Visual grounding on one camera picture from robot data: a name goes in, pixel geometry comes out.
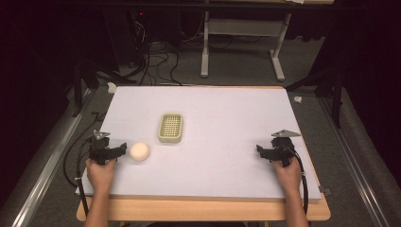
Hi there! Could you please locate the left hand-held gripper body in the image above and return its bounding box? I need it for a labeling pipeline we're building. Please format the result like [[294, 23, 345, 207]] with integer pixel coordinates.
[[88, 129, 112, 166]]

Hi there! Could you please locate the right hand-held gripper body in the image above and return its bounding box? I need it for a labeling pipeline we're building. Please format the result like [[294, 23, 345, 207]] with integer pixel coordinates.
[[270, 129, 302, 168]]

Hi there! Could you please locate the round cream soap bar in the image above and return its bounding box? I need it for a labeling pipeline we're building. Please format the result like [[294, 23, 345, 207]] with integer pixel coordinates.
[[129, 141, 151, 163]]

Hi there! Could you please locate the beige soap dish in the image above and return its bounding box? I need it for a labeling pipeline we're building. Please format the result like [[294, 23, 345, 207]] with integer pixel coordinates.
[[157, 112, 184, 145]]

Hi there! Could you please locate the person's left hand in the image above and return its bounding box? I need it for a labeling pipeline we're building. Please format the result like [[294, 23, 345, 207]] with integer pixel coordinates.
[[85, 157, 118, 194]]

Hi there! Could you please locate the person's right hand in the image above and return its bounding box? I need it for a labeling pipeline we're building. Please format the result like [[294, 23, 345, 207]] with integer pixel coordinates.
[[270, 156, 303, 195]]

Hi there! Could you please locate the white foam board mat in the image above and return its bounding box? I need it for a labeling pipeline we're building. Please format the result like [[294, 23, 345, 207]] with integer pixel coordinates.
[[75, 85, 323, 203]]

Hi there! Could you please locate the black stand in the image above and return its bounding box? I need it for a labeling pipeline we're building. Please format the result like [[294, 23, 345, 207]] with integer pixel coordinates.
[[284, 62, 345, 130], [70, 46, 140, 118]]

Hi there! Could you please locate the wooden table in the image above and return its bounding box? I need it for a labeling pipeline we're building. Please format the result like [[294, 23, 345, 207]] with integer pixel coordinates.
[[76, 84, 332, 222]]

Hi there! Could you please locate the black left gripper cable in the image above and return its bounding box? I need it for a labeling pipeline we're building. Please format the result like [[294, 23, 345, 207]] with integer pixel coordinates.
[[61, 111, 101, 219]]

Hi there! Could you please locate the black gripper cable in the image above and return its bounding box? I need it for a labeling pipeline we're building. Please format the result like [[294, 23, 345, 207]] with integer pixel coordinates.
[[280, 145, 310, 217], [61, 111, 101, 219]]

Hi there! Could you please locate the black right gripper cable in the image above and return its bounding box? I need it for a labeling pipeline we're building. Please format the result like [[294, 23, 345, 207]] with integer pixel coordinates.
[[280, 145, 310, 217]]

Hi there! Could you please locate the metal floor rail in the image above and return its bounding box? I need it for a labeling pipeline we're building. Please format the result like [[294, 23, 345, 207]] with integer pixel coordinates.
[[316, 94, 393, 227], [10, 88, 96, 227]]

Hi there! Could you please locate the grey metal bracket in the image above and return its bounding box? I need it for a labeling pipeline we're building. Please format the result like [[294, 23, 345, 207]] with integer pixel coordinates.
[[317, 185, 333, 197]]

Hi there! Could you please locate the tangle of black floor cables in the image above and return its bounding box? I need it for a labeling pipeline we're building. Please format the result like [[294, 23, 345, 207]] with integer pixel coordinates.
[[124, 18, 206, 87]]

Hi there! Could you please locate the white metal desk frame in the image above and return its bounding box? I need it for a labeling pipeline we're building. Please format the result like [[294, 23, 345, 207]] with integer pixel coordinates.
[[200, 0, 335, 82]]

